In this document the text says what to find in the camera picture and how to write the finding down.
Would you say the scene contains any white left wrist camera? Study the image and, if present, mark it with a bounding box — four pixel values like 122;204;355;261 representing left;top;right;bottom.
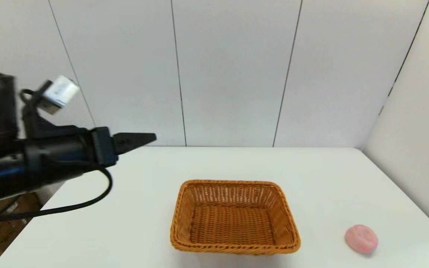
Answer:
36;76;80;115

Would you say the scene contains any orange woven wicker basket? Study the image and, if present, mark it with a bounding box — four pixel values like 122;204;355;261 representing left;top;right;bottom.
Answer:
170;179;301;256

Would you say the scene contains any pink peach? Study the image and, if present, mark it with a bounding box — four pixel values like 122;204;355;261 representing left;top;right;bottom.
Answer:
344;224;379;254

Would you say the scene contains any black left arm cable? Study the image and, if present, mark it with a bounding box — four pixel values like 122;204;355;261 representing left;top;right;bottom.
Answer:
0;167;114;224

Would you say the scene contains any black left camera bracket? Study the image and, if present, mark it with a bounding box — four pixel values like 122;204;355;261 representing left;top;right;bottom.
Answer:
20;89;89;140

